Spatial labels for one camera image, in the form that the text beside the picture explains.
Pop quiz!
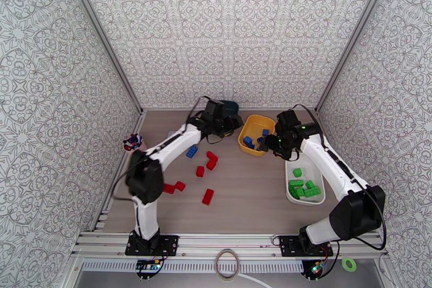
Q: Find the long red lego brick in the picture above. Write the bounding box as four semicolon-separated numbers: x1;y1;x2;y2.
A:
201;188;215;206

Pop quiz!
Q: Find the yellow plastic container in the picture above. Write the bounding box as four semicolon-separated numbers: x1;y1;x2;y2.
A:
238;114;276;157

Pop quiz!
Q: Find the teal plastic container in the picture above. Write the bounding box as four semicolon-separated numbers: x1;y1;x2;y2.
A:
215;101;245;122

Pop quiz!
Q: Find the white plastic container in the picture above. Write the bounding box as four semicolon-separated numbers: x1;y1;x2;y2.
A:
284;157;326;206

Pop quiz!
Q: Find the pink metal pen cup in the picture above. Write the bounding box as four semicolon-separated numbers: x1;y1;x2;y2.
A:
123;133;148;155

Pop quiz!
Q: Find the circuit board with green light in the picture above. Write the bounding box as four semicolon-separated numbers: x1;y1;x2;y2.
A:
305;260;326;279

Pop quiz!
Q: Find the clear tape roll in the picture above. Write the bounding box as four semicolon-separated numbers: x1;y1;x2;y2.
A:
214;249;241;280

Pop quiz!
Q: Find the green tape roll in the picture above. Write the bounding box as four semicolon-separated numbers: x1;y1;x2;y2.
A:
341;257;358;272

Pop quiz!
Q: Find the circuit board with yellow parts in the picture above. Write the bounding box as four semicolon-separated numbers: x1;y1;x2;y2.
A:
136;259;161;273

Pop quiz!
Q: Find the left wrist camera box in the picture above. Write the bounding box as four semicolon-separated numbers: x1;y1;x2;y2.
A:
206;99;226;120

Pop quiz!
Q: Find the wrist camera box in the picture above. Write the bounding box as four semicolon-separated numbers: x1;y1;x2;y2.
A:
206;99;226;120
276;109;299;129

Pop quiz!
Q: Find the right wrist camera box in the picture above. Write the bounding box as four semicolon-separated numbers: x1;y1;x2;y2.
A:
276;109;299;129

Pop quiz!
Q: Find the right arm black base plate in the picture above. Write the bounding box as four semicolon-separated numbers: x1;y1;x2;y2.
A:
279;235;334;258

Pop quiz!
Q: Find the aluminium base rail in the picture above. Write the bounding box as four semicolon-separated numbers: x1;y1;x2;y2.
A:
72;232;388;263

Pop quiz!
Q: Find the aluminium frame post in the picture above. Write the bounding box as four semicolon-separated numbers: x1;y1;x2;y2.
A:
59;0;144;114
314;0;396;114

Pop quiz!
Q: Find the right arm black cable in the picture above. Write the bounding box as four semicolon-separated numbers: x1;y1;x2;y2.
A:
290;104;387;251

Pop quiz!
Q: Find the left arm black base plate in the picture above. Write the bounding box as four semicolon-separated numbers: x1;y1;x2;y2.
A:
125;235;180;257

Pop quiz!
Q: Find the white slotted cable duct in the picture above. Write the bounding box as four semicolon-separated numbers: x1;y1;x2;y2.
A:
82;260;306;275

